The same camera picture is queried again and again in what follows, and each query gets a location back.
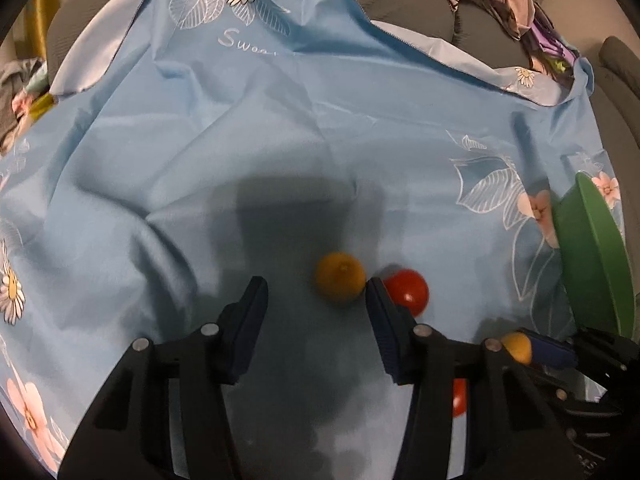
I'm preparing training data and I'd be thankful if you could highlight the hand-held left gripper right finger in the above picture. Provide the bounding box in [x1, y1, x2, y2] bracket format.
[365, 277, 581, 480]

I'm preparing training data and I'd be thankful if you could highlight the yellow patterned panel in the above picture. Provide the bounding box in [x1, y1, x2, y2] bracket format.
[12, 0, 66, 61]

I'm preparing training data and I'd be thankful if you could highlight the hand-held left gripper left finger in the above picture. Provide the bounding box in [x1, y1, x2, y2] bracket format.
[59, 276, 269, 480]

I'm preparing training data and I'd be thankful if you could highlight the small red tomato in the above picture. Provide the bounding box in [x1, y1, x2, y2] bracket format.
[452, 379, 468, 418]

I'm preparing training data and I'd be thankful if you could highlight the light blue floral cloth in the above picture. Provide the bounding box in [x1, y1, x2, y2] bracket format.
[0, 0, 626, 480]

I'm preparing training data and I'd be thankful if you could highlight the small yellow fruit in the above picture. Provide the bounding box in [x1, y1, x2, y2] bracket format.
[500, 332, 533, 366]

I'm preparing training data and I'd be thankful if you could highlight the yellowish orange citrus fruit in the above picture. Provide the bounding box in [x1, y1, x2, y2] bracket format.
[315, 252, 367, 302]

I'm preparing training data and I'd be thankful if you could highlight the large red tomato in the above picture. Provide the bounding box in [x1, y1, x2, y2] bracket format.
[382, 269, 430, 317]

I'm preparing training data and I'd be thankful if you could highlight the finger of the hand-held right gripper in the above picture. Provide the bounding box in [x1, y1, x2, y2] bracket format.
[519, 327, 638, 376]
[532, 367, 621, 416]

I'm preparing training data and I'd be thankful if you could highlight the pile of mixed clothes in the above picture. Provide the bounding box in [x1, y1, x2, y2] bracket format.
[0, 57, 53, 153]

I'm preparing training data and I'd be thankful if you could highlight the purple cloth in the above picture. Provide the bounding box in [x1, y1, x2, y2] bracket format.
[522, 5, 581, 68]

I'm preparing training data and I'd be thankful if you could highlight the green plastic bowl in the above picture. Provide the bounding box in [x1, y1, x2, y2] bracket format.
[550, 171, 638, 338]

